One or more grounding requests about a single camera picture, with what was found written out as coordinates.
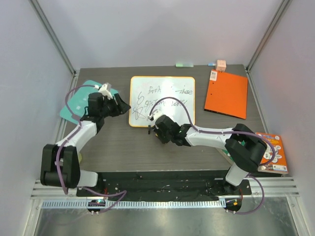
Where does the teal cutting board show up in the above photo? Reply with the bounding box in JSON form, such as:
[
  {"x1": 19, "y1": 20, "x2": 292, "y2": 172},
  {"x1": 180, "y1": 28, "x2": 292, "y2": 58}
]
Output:
[{"x1": 60, "y1": 80, "x2": 118, "y2": 125}]

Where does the pink cube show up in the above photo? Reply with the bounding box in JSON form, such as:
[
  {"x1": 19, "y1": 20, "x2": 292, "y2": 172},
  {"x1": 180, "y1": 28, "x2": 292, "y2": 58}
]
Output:
[{"x1": 216, "y1": 59, "x2": 226, "y2": 72}]

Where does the orange folder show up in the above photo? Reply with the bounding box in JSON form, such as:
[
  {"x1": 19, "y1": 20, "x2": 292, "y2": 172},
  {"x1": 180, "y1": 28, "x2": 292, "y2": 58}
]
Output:
[{"x1": 204, "y1": 70, "x2": 248, "y2": 119}]

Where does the slotted grey cable duct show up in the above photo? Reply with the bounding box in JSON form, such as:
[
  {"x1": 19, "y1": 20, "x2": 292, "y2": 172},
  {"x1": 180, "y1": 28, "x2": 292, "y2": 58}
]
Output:
[{"x1": 41, "y1": 199, "x2": 226, "y2": 209}]

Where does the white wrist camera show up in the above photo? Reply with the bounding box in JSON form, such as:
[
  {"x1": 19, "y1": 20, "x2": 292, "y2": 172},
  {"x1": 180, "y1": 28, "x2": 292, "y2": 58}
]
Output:
[
  {"x1": 148, "y1": 110, "x2": 163, "y2": 121},
  {"x1": 98, "y1": 83, "x2": 113, "y2": 100}
]

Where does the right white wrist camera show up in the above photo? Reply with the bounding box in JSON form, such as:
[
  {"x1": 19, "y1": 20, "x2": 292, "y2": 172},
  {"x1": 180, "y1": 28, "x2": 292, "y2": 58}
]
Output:
[{"x1": 148, "y1": 110, "x2": 163, "y2": 121}]

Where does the pale yellow mug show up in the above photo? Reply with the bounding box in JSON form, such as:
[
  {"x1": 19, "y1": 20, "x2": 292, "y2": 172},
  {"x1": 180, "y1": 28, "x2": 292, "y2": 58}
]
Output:
[{"x1": 78, "y1": 153, "x2": 82, "y2": 164}]

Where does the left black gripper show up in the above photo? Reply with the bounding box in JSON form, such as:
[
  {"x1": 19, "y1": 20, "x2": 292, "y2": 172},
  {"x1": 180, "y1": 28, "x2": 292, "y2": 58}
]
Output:
[{"x1": 100, "y1": 93, "x2": 130, "y2": 118}]

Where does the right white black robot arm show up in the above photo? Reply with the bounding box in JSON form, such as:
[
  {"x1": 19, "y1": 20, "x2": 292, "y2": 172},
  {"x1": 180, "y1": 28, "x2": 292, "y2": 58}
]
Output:
[{"x1": 149, "y1": 112, "x2": 267, "y2": 194}]

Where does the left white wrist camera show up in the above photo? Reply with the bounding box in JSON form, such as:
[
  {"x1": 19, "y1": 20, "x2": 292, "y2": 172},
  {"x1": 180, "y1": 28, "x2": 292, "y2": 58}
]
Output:
[{"x1": 98, "y1": 83, "x2": 113, "y2": 100}]

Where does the green book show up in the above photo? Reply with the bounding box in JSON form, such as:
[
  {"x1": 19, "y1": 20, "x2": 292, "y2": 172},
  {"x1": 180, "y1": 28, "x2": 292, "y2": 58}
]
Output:
[{"x1": 217, "y1": 148, "x2": 234, "y2": 165}]

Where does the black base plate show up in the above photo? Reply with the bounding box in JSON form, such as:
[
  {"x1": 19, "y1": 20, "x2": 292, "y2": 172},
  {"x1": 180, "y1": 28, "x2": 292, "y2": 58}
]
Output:
[{"x1": 76, "y1": 172, "x2": 252, "y2": 202}]

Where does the yellow framed whiteboard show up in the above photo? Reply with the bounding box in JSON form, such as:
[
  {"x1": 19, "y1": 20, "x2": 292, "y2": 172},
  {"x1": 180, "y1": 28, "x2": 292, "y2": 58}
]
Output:
[{"x1": 128, "y1": 76, "x2": 195, "y2": 127}]

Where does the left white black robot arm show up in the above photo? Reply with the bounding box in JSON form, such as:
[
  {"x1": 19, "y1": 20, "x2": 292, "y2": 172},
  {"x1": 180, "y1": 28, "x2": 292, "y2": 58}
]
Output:
[{"x1": 40, "y1": 92, "x2": 131, "y2": 196}]

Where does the green white eraser block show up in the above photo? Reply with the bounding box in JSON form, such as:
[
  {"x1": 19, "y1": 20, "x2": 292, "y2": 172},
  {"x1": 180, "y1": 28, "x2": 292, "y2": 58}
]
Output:
[{"x1": 175, "y1": 63, "x2": 194, "y2": 68}]

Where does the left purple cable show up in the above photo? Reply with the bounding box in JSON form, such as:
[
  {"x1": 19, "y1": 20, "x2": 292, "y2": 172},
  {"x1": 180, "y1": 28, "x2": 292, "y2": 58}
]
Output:
[{"x1": 55, "y1": 85, "x2": 128, "y2": 214}]

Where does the orange book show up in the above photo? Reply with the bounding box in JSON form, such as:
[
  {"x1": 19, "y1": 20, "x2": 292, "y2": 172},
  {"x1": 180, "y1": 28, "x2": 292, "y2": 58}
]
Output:
[{"x1": 256, "y1": 132, "x2": 288, "y2": 175}]

